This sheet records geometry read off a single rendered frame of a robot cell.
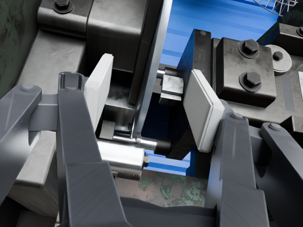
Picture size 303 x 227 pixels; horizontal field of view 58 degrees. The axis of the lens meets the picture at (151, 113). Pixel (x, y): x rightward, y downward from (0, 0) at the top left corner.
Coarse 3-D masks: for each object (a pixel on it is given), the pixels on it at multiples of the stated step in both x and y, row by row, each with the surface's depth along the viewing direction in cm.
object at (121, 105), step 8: (112, 72) 44; (120, 72) 44; (128, 72) 44; (112, 80) 43; (120, 80) 43; (128, 80) 44; (112, 88) 42; (120, 88) 43; (128, 88) 43; (112, 96) 42; (120, 96) 42; (128, 96) 42; (112, 104) 41; (120, 104) 41; (128, 104) 42; (112, 112) 43; (120, 112) 43; (128, 112) 42; (112, 120) 46; (120, 120) 45; (128, 120) 45; (120, 128) 48
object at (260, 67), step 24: (216, 48) 45; (240, 48) 42; (264, 48) 43; (216, 72) 43; (240, 72) 40; (264, 72) 41; (288, 72) 46; (240, 96) 39; (264, 96) 39; (288, 96) 43; (264, 120) 41
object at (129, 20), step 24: (48, 0) 31; (72, 0) 32; (96, 0) 32; (120, 0) 33; (144, 0) 34; (48, 24) 31; (72, 24) 31; (96, 24) 31; (120, 24) 31; (144, 24) 27; (96, 48) 34; (120, 48) 33; (144, 48) 30
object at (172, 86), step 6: (162, 78) 49; (168, 78) 48; (174, 78) 49; (180, 78) 50; (162, 84) 47; (168, 84) 48; (174, 84) 48; (180, 84) 48; (162, 90) 47; (168, 90) 47; (174, 90) 47; (180, 90) 47; (162, 96) 47; (168, 96) 47; (174, 96) 48; (180, 96) 48; (162, 102) 49; (168, 102) 48; (174, 102) 48
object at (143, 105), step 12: (168, 0) 24; (168, 12) 24; (156, 24) 26; (156, 36) 24; (156, 48) 24; (156, 60) 25; (144, 72) 33; (156, 72) 25; (144, 84) 28; (144, 96) 27; (144, 108) 28; (132, 120) 42; (144, 120) 29; (132, 132) 36
